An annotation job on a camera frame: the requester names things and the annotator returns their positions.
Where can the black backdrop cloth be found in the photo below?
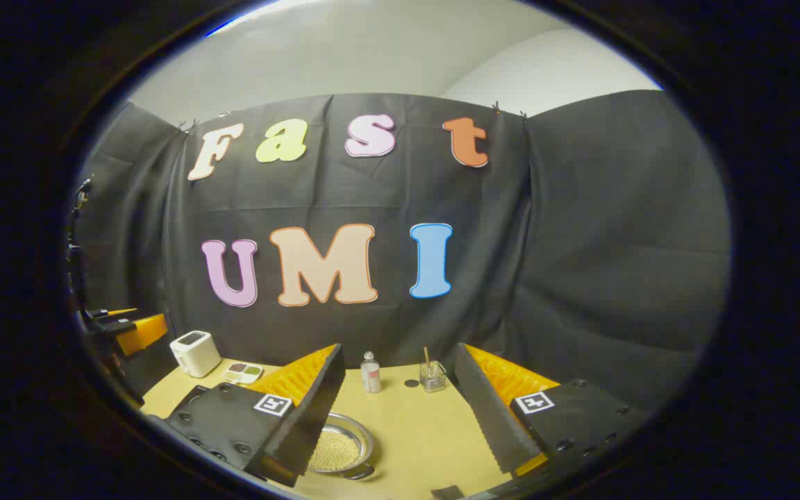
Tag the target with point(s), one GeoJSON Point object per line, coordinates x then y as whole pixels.
{"type": "Point", "coordinates": [511, 278]}

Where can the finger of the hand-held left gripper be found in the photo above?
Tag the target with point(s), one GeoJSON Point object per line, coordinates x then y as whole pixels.
{"type": "Point", "coordinates": [119, 313]}
{"type": "Point", "coordinates": [143, 335]}

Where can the small clear plastic bottle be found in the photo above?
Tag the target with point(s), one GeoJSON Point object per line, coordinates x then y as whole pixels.
{"type": "Point", "coordinates": [371, 375]}

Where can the white divided dish of beans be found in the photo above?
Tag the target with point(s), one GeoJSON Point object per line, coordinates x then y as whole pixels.
{"type": "Point", "coordinates": [243, 373]}

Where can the stainless steel pot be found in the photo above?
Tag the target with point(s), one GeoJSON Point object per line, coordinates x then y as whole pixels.
{"type": "Point", "coordinates": [362, 437]}

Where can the white toaster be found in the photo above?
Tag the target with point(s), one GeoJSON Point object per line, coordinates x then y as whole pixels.
{"type": "Point", "coordinates": [195, 353]}

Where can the pile of yellow soybeans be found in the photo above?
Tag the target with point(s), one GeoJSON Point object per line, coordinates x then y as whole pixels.
{"type": "Point", "coordinates": [334, 451]}

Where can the thin wooden stick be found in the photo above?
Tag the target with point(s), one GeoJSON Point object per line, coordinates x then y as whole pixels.
{"type": "Point", "coordinates": [427, 360]}

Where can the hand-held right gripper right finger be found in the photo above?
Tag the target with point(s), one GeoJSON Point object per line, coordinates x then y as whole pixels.
{"type": "Point", "coordinates": [483, 410]}

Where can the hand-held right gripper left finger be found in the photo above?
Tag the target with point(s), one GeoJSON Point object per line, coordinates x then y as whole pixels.
{"type": "Point", "coordinates": [317, 403]}

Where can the clear glass cup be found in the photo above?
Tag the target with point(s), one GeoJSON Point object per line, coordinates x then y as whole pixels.
{"type": "Point", "coordinates": [433, 379]}

